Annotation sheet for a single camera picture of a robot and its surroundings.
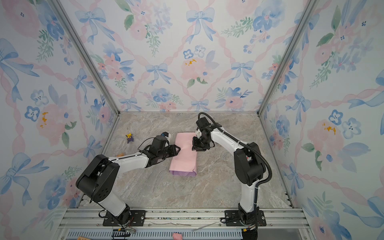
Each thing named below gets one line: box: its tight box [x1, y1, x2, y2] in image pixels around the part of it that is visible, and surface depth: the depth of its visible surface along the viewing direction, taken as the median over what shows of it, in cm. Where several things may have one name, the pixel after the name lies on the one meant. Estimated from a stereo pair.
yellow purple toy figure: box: [125, 133, 134, 144], surface depth 105 cm
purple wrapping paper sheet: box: [169, 132, 198, 177], surface depth 90 cm
